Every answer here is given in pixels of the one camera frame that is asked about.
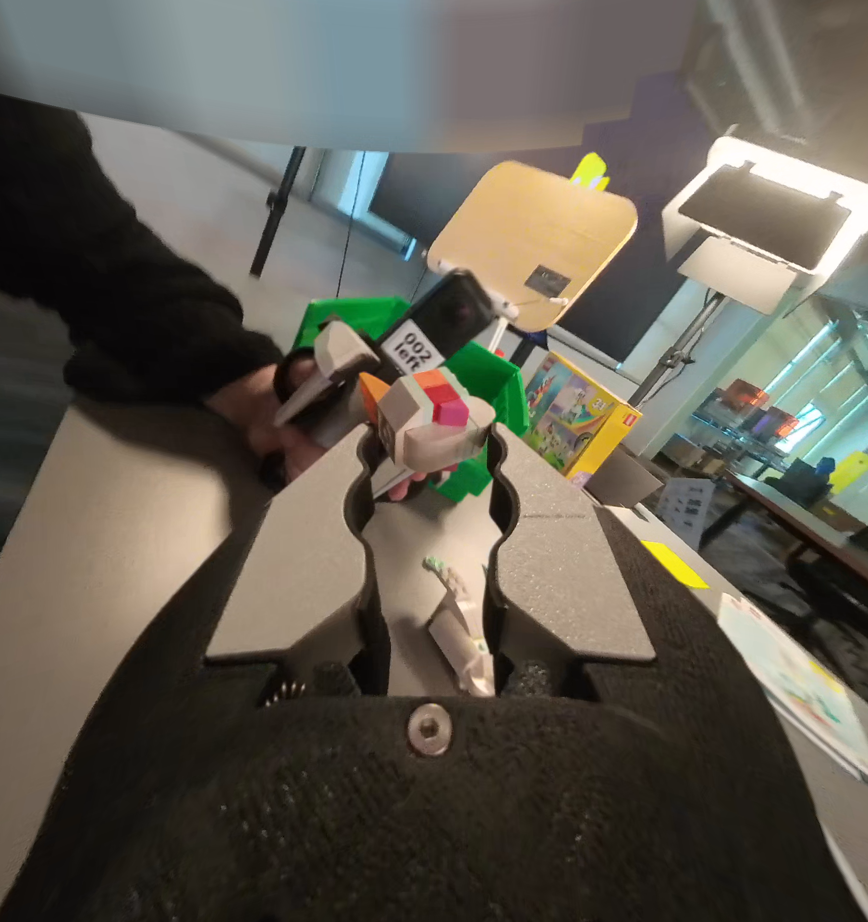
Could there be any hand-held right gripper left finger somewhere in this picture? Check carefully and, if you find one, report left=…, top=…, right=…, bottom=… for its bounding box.
left=205, top=424, right=391, bottom=696

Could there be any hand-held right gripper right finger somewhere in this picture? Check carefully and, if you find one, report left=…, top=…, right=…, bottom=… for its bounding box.
left=483, top=424, right=656, bottom=696

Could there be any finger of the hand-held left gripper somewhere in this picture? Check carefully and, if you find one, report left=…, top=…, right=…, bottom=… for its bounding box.
left=272, top=320, right=382, bottom=429
left=371, top=400, right=497, bottom=499

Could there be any colourful lego brick model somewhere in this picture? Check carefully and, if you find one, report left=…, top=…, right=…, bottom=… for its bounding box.
left=359, top=367, right=478, bottom=465

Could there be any green plastic bin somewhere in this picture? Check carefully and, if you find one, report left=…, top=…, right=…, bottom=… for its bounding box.
left=292, top=295, right=532, bottom=505

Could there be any white lego piece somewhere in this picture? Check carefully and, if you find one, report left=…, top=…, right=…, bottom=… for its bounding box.
left=428, top=582, right=497, bottom=697

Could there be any yellow lego box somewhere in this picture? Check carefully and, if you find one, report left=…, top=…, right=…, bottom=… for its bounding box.
left=522, top=352, right=644, bottom=482

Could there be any lego instruction booklet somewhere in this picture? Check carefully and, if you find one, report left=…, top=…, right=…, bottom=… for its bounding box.
left=715, top=592, right=868, bottom=802

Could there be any person's left hand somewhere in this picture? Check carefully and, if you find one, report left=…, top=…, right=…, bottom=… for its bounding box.
left=207, top=360, right=334, bottom=482

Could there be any yellow tape piece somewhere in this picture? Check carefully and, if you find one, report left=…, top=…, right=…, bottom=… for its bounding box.
left=639, top=540, right=710, bottom=589

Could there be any wooden board with rounded corners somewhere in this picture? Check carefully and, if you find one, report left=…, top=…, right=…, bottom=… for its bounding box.
left=427, top=160, right=638, bottom=334

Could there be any white printed sheet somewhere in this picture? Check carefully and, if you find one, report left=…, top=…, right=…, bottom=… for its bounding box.
left=656, top=477, right=717, bottom=550

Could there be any black metal pole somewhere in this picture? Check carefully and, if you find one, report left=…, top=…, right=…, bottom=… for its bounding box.
left=248, top=146, right=309, bottom=279

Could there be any yellow green sticky note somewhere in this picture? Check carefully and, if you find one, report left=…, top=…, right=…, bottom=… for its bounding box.
left=569, top=151, right=612, bottom=193

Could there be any black light stand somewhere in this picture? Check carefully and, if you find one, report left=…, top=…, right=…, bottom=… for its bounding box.
left=624, top=288, right=726, bottom=412

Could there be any long wooden desk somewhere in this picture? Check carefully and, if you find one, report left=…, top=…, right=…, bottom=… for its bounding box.
left=722, top=468, right=868, bottom=570

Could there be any white softbox light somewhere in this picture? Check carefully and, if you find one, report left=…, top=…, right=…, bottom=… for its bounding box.
left=660, top=126, right=868, bottom=318

